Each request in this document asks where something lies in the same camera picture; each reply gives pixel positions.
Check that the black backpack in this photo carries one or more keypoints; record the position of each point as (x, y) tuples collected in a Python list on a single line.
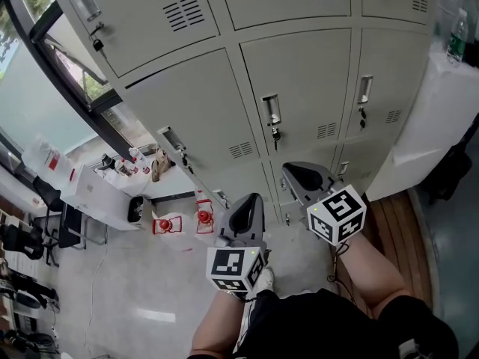
[(447, 170)]

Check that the brown crumpled bag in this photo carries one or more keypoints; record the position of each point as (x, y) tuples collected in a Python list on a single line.
[(161, 165)]

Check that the white bottle red label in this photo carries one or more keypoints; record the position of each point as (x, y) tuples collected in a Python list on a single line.
[(141, 165)]

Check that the person's black clothing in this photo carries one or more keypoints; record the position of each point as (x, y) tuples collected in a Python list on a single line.
[(329, 331)]

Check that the person's left forearm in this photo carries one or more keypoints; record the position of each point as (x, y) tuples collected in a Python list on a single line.
[(217, 327)]

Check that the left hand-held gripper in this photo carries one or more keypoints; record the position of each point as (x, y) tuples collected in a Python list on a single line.
[(230, 267)]

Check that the person's right forearm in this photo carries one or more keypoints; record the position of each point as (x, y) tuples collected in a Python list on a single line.
[(370, 275)]

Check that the green label water bottle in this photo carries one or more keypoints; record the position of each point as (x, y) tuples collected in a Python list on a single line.
[(456, 43)]

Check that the black padlock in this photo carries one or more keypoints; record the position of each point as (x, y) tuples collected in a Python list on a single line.
[(98, 45)]

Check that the white flat cardboard box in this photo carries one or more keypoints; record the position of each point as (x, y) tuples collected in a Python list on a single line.
[(101, 196)]

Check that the locker door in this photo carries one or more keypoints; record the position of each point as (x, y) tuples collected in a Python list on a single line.
[(307, 80)]

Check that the small beige waste bin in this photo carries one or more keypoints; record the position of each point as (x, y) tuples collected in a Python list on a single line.
[(135, 209)]

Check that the person's white left shoe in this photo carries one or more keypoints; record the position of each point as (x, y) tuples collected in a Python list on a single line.
[(266, 278)]

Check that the black cup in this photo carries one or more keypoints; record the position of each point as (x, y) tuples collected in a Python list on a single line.
[(107, 161)]

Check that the black office chair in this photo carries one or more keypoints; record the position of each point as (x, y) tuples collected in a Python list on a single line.
[(46, 194)]

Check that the black window frame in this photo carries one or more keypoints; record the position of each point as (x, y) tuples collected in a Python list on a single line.
[(112, 133)]

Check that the wooden slatted platform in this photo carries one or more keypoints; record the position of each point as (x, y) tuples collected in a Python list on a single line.
[(396, 245)]

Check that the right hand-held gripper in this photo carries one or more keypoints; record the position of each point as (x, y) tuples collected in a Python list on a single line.
[(337, 215)]

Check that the grey metal locker cabinet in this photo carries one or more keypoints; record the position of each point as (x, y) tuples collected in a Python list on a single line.
[(179, 95)]

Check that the large clear jug red label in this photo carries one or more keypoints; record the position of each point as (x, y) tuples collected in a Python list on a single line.
[(48, 159)]

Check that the large white box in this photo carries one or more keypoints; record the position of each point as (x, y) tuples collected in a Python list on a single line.
[(423, 125)]

